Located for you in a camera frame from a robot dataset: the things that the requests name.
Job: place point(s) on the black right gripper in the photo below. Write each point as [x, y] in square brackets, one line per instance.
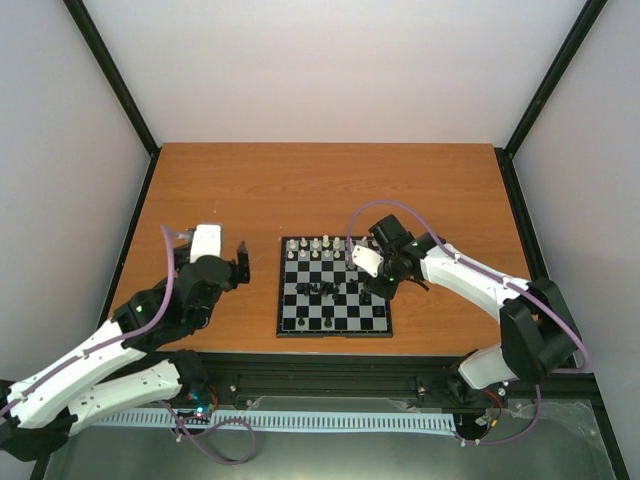
[385, 290]

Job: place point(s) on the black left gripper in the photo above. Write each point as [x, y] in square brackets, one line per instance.
[244, 275]

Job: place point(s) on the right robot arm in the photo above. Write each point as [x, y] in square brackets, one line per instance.
[537, 332]

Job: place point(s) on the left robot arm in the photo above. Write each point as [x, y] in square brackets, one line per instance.
[41, 413]

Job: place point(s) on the black and white chessboard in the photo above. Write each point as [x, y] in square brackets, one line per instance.
[311, 260]

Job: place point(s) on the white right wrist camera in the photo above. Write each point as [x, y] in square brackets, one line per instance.
[367, 259]

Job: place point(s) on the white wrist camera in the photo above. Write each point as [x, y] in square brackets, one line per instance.
[206, 241]
[367, 259]

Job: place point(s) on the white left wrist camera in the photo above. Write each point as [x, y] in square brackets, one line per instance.
[206, 241]

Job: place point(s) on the black aluminium frame rail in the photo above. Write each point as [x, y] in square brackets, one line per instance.
[421, 381]

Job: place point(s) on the white slotted cable duct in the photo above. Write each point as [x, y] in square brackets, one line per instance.
[288, 421]

